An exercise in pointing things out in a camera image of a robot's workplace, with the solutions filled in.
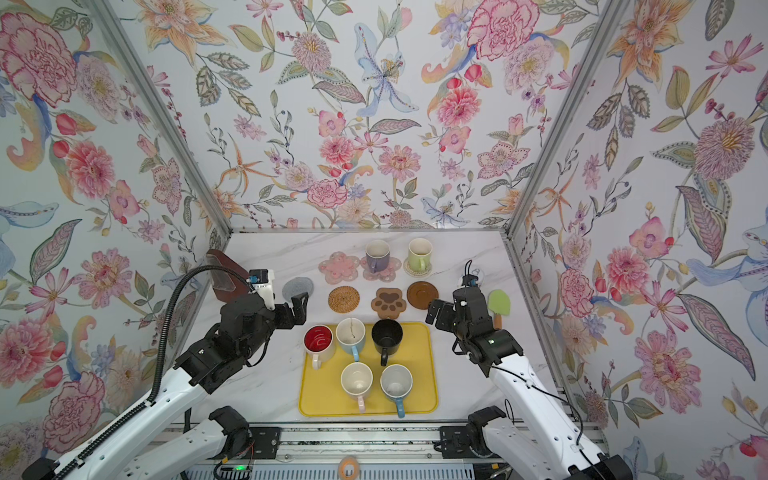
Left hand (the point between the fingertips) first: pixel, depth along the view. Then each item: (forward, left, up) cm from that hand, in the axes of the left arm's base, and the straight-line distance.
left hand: (297, 298), depth 75 cm
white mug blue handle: (-14, -25, -22) cm, 36 cm away
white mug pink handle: (-14, -14, -20) cm, 28 cm away
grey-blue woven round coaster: (+20, +9, -24) cm, 32 cm away
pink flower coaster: (+28, -6, -23) cm, 37 cm away
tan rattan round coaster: (+14, -8, -23) cm, 28 cm away
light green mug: (+25, -34, -13) cm, 44 cm away
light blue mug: (0, -11, -20) cm, 23 cm away
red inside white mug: (-3, -2, -21) cm, 21 cm away
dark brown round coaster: (+16, -34, -23) cm, 45 cm away
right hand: (+1, -37, -7) cm, 38 cm away
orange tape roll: (-32, -13, -23) cm, 41 cm away
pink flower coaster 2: (+24, -23, -23) cm, 40 cm away
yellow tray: (-15, -4, -25) cm, 29 cm away
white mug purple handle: (+30, -20, -19) cm, 41 cm away
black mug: (-3, -22, -15) cm, 27 cm away
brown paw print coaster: (+13, -24, -23) cm, 35 cm away
